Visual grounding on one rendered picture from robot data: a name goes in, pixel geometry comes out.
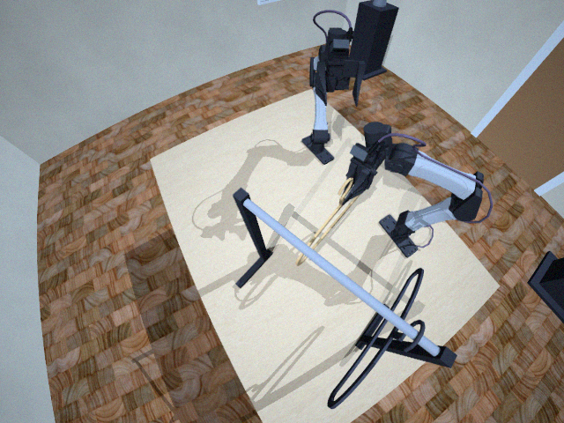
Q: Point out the brown clothes hanger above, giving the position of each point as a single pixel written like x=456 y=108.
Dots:
x=301 y=259

